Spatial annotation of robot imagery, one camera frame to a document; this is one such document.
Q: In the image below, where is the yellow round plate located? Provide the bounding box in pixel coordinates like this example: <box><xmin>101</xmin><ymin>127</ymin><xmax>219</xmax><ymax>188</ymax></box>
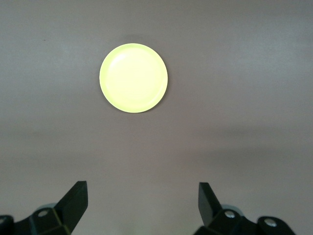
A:
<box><xmin>99</xmin><ymin>43</ymin><xmax>169</xmax><ymax>114</ymax></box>

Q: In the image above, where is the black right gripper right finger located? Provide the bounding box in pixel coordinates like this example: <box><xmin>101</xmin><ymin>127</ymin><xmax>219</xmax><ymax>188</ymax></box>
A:
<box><xmin>195</xmin><ymin>182</ymin><xmax>260</xmax><ymax>235</ymax></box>

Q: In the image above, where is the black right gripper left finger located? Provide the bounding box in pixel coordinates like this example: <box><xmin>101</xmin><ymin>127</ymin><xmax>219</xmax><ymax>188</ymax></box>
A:
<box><xmin>14</xmin><ymin>180</ymin><xmax>89</xmax><ymax>235</ymax></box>

